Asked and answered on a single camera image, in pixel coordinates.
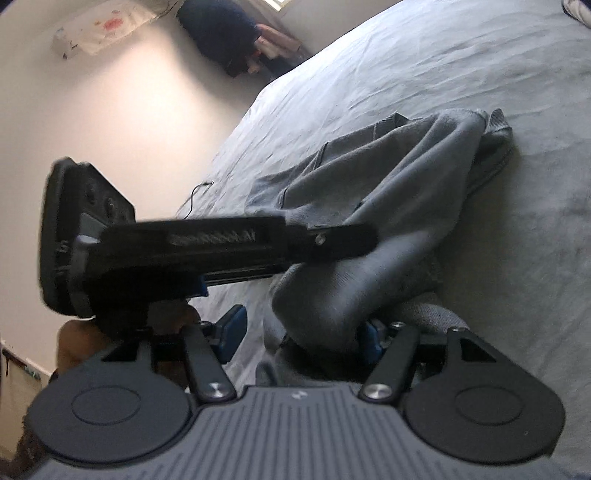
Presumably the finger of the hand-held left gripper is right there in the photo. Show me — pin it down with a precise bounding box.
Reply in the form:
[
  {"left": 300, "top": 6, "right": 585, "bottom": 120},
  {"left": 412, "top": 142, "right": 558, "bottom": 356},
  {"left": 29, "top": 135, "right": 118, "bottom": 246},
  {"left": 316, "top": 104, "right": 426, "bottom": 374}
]
[{"left": 285, "top": 222, "right": 380, "bottom": 265}]

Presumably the bed with grey sheet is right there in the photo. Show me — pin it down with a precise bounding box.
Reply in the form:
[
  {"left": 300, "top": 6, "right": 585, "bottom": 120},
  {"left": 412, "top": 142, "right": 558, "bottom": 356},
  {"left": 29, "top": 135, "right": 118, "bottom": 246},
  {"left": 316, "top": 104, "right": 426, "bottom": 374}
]
[{"left": 178, "top": 0, "right": 591, "bottom": 480}]

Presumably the thin black cable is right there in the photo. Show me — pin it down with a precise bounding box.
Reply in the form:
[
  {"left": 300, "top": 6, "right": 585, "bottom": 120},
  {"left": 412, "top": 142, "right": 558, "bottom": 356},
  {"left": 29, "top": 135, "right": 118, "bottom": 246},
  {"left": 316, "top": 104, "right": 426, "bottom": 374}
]
[{"left": 177, "top": 181, "right": 214, "bottom": 220}]

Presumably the white paper with red print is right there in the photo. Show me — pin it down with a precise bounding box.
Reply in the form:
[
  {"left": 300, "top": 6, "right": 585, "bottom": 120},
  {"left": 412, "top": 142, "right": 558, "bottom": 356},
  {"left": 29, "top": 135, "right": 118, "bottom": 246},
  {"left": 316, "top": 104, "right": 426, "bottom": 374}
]
[{"left": 52, "top": 0, "right": 163, "bottom": 60}]

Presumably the person's left hand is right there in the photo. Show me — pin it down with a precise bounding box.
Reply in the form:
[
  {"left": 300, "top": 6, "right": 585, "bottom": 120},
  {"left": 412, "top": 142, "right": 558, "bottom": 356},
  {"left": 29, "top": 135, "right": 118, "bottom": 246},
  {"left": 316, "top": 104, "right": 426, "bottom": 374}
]
[{"left": 56, "top": 302, "right": 204, "bottom": 374}]

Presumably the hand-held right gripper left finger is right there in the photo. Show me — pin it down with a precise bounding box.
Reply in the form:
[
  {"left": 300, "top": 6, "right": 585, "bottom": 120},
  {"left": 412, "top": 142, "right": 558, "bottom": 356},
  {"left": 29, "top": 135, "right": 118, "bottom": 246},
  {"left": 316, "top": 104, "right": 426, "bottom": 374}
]
[{"left": 99, "top": 305, "right": 247, "bottom": 403}]

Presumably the dark blue bag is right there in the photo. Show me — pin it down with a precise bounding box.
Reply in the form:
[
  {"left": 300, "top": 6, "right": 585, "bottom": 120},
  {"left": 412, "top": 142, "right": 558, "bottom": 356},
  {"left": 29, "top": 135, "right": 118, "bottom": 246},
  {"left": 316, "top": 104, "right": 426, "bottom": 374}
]
[{"left": 178, "top": 0, "right": 260, "bottom": 78}]

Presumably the grey knitted sweater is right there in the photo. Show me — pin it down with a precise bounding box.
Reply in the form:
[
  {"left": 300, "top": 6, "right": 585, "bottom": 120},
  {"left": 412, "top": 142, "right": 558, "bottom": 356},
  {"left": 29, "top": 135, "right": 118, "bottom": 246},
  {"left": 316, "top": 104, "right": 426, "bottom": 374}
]
[{"left": 245, "top": 108, "right": 515, "bottom": 384}]

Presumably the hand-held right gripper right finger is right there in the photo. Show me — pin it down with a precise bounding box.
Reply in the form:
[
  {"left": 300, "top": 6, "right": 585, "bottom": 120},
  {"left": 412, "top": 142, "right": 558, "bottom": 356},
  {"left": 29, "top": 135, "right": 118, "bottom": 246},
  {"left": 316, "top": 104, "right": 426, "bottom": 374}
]
[{"left": 358, "top": 320, "right": 506, "bottom": 405}]

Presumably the pink cloth pile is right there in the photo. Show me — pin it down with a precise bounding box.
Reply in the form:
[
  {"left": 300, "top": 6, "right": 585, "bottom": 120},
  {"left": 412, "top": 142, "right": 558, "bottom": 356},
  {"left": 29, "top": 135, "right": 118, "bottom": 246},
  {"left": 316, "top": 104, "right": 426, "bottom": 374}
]
[{"left": 253, "top": 22, "right": 308, "bottom": 75}]

